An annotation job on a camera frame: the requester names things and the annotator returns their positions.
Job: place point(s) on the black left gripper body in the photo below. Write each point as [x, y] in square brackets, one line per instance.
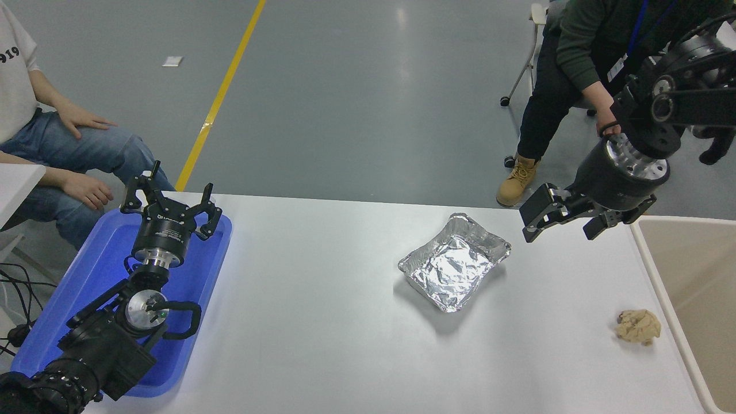
[164, 236]

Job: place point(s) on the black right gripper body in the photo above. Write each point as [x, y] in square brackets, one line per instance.
[609, 181]

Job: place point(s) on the silver foil tray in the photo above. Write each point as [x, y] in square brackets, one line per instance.
[454, 267]

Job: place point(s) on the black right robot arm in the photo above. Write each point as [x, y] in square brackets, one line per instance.
[701, 106]

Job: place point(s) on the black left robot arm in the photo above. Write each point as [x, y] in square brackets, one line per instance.
[103, 351]

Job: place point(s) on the person's right forearm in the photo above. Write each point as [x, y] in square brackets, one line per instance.
[49, 175]

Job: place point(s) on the person's left forearm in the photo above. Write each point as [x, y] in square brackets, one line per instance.
[49, 95]

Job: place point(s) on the person's right hand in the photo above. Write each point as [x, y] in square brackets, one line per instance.
[86, 190]
[608, 122]

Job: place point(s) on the person's left hand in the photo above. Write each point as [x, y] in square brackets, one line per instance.
[83, 119]

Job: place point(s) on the tan work boot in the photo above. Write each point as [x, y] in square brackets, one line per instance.
[517, 181]

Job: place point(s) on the blue plastic tray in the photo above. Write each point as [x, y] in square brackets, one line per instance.
[98, 270]

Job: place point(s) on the person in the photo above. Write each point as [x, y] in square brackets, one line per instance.
[69, 152]
[581, 40]

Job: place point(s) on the crumpled tan paper ball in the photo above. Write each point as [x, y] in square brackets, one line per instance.
[638, 328]

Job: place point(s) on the white ID badge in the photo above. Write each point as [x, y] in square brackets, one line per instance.
[617, 68]

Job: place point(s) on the large pale bin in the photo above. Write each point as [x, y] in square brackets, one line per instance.
[701, 276]

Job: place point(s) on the white side table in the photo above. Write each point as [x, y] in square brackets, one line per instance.
[17, 184]

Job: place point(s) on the white wheeled chair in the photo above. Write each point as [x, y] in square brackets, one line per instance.
[539, 12]

